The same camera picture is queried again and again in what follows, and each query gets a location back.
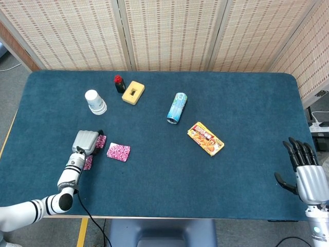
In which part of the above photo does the black bottle red cap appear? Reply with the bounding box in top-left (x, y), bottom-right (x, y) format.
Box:
top-left (114, 75), bottom-right (126, 94)

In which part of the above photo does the white paper cup stack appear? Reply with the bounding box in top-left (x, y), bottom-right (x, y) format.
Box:
top-left (84, 89), bottom-right (107, 116)

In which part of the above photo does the black floor cable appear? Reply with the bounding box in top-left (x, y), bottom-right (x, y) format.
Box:
top-left (276, 236), bottom-right (313, 247)

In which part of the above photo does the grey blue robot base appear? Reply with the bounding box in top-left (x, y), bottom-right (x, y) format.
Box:
top-left (106, 218), bottom-right (218, 247)

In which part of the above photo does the brown folding screen panel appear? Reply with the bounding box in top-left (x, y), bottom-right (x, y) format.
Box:
top-left (0, 22), bottom-right (41, 73)

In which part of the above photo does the blue carpet table cover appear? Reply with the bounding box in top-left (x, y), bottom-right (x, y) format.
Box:
top-left (0, 69), bottom-right (321, 222)

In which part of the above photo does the white power strip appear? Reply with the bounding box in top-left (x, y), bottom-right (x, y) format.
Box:
top-left (308, 120), bottom-right (329, 133)

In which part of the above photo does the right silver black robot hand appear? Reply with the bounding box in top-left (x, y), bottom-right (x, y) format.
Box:
top-left (274, 137), bottom-right (328, 206)

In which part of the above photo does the bamboo folding screen panel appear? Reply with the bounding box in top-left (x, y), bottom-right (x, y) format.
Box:
top-left (268, 0), bottom-right (329, 108)
top-left (0, 0), bottom-right (132, 72)
top-left (118, 0), bottom-right (228, 72)
top-left (208, 0), bottom-right (322, 73)

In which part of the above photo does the white floor cable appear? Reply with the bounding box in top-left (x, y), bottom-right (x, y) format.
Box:
top-left (0, 63), bottom-right (21, 72)

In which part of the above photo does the white power strip cable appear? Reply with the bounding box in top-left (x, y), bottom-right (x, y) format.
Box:
top-left (310, 110), bottom-right (329, 127)

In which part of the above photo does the black equipment box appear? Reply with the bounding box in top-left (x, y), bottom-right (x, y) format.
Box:
top-left (315, 137), bottom-right (329, 152)

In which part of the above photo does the yellow curry sauce box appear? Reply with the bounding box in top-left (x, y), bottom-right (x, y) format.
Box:
top-left (187, 121), bottom-right (225, 157)

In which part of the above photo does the yellow sponge block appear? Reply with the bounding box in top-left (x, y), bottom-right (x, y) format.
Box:
top-left (121, 80), bottom-right (145, 105)

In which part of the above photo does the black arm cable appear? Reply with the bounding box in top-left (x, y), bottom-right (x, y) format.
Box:
top-left (76, 146), bottom-right (110, 247)

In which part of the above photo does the light blue drink can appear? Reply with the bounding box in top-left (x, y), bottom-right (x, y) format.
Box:
top-left (166, 92), bottom-right (188, 125)

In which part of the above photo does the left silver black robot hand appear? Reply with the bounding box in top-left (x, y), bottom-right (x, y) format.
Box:
top-left (71, 129), bottom-right (105, 156)

